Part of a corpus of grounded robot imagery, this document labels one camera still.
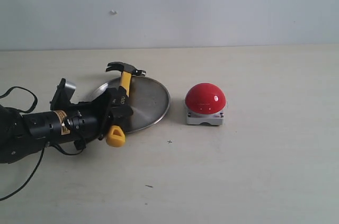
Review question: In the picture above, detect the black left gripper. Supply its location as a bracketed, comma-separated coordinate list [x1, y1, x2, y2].
[65, 88, 133, 150]

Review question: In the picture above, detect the yellow black claw hammer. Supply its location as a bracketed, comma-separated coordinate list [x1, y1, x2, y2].
[106, 61, 146, 147]

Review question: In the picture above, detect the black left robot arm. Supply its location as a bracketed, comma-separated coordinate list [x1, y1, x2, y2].
[1, 87, 133, 164]

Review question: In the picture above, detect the red dome push button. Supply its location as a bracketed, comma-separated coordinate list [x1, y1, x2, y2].
[184, 83, 227, 126]

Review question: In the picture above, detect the round steel plate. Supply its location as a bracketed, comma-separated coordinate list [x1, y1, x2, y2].
[87, 75, 171, 135]

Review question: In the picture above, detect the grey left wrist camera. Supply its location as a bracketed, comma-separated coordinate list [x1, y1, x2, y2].
[50, 78, 76, 111]

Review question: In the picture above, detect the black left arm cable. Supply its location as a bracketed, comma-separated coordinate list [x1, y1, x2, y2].
[0, 85, 88, 200]

